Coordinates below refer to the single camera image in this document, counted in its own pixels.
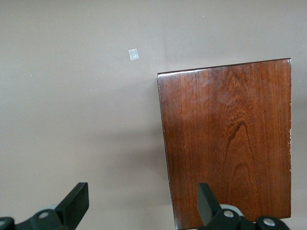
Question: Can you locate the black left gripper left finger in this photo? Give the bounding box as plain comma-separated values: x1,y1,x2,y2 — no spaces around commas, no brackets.
16,182,90,230

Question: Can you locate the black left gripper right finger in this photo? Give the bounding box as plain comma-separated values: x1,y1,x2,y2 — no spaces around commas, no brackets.
197,183,255,230

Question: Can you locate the small clear tape piece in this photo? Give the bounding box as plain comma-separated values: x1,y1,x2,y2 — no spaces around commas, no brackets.
128,48,140,61

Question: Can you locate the dark brown wooden cabinet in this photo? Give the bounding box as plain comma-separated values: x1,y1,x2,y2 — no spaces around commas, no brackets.
157,57,293,230

